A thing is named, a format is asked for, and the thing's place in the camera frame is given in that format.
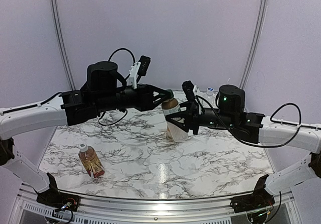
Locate dark green bottle cap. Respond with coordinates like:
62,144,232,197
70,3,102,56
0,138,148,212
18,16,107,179
166,89,174,98

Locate aluminium frame post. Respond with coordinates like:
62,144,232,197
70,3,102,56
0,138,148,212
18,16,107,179
50,0,76,90
239,0,268,89

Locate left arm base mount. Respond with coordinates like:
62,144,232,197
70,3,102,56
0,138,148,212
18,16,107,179
34,173,80,211

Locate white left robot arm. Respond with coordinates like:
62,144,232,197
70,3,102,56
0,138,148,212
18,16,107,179
1,60,170,206

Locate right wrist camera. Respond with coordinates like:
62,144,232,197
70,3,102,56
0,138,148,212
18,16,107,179
182,80,197,102

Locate right aluminium frame post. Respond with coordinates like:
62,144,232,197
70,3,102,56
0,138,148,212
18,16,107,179
239,0,268,89

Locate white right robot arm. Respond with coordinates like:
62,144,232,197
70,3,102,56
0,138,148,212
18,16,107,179
166,81,320,208

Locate aluminium table front rail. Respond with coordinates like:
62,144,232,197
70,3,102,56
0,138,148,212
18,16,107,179
9,183,301,223

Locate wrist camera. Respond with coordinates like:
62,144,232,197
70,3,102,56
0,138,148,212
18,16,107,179
127,55,151,89
182,80,197,102

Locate left aluminium frame post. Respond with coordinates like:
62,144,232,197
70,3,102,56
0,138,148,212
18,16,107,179
50,0,76,90

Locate tea bottle red label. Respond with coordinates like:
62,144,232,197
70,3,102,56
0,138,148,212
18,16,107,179
78,143,105,178

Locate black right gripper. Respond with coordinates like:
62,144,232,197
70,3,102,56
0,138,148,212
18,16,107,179
167,100,237,135

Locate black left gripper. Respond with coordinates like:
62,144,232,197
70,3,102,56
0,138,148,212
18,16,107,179
95,83,172,112

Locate clear water bottle blue cap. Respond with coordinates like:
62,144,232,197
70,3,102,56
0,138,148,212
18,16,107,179
201,87,215,107

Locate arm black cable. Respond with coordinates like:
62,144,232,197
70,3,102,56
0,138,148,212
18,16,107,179
195,95,321,149
97,48,137,126

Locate coffee bottle white label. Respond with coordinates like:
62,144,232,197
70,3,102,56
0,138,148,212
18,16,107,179
161,89,189,143

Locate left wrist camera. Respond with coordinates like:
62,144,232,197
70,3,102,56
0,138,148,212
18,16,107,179
127,55,151,89

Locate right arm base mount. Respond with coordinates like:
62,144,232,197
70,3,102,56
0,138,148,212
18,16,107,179
230,174,275,213

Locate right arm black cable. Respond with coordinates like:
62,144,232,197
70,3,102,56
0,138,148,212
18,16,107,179
195,95,321,149

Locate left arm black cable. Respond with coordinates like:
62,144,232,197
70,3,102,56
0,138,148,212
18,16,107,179
97,48,137,126

